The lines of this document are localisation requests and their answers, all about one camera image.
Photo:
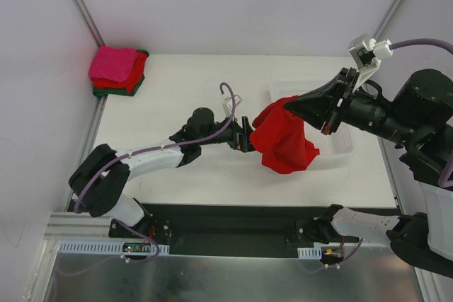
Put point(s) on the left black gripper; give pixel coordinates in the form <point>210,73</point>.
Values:
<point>239,137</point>

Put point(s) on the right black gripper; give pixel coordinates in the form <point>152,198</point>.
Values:
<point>340,102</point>

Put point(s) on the red t shirt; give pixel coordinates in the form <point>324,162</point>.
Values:
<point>280,137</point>
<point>136,75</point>

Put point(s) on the white plastic basket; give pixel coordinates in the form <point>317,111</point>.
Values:
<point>335,146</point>

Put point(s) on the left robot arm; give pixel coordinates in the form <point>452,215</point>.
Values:
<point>101,178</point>

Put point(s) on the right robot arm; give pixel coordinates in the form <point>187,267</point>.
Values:
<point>418,122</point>

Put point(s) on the folded red t shirt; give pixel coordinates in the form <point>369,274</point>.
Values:
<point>136,75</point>

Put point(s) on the folded pink t shirt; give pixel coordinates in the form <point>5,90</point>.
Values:
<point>113,64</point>

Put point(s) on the folded green t shirt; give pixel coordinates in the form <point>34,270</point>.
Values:
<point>101,93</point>

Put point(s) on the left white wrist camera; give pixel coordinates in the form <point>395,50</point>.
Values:
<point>228,102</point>

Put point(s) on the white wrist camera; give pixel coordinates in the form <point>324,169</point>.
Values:
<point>368,55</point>
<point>228,102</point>

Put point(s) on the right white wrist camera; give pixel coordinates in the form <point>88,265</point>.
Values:
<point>368,55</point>

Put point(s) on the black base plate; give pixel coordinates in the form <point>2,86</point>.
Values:
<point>232,231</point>

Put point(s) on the right grey cable duct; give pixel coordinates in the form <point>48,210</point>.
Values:
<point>314,253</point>

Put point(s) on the grey cable duct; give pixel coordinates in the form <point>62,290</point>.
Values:
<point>92,247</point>
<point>314,253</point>

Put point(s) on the left grey cable duct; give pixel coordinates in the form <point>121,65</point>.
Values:
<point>92,247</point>

